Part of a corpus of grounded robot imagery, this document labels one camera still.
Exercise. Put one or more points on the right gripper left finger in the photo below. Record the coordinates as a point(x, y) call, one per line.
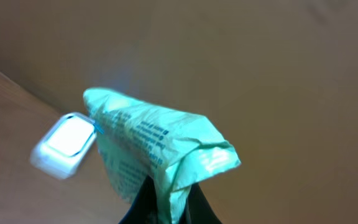
point(144, 208)

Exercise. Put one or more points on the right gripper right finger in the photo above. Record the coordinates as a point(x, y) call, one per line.
point(197, 209)

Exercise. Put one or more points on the long teal wipes pack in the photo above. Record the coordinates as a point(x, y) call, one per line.
point(176, 149)

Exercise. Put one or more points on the white barcode scanner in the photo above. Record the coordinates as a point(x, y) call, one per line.
point(62, 149)

